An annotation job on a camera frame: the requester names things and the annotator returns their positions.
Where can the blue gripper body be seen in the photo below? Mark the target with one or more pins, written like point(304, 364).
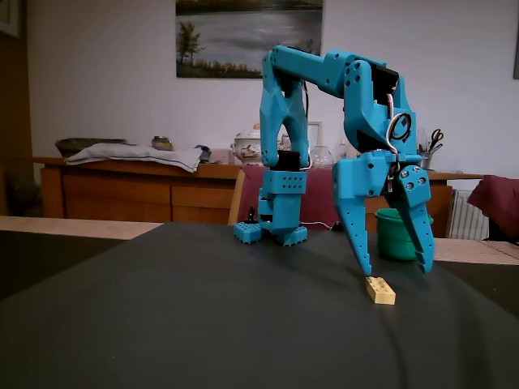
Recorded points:
point(358, 175)

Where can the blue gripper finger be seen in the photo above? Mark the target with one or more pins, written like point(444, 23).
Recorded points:
point(417, 210)
point(354, 231)

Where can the cream lego brick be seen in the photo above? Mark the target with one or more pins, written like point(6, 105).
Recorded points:
point(380, 291)

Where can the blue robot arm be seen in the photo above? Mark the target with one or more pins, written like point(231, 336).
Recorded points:
point(284, 109)

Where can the small glass bottle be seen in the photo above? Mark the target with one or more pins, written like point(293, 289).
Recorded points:
point(341, 148)

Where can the green plastic cup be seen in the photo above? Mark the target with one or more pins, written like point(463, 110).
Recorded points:
point(391, 241)

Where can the round glass bowl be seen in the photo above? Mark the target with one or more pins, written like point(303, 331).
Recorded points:
point(323, 158)

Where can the white radiator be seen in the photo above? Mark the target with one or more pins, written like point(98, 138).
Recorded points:
point(460, 216)

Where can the dark red cloth chair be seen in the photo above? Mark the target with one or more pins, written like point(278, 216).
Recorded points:
point(320, 198)

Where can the maroon covered chair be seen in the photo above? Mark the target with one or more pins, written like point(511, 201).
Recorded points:
point(500, 202)

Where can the black table clamp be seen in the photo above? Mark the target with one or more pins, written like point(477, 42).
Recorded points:
point(251, 214)

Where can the white soup tureen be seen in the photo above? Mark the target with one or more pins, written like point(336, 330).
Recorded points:
point(247, 148)

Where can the dark table cloth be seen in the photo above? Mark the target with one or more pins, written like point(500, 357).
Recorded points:
point(202, 316)

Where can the lake landscape painting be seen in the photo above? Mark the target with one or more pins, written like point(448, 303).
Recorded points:
point(227, 40)

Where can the small ceramic jar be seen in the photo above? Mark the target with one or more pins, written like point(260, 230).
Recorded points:
point(162, 143)

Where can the folded grey towel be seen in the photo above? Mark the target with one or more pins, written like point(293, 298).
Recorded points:
point(134, 156)

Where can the wooden sideboard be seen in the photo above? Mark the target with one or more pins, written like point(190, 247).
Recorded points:
point(121, 194)

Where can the dark shallow bowl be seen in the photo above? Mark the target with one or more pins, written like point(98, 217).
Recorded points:
point(77, 144)

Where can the white picture frame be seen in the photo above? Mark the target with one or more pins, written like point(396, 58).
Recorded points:
point(316, 129)

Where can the wooden chair frame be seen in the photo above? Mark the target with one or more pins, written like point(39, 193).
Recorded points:
point(237, 202)

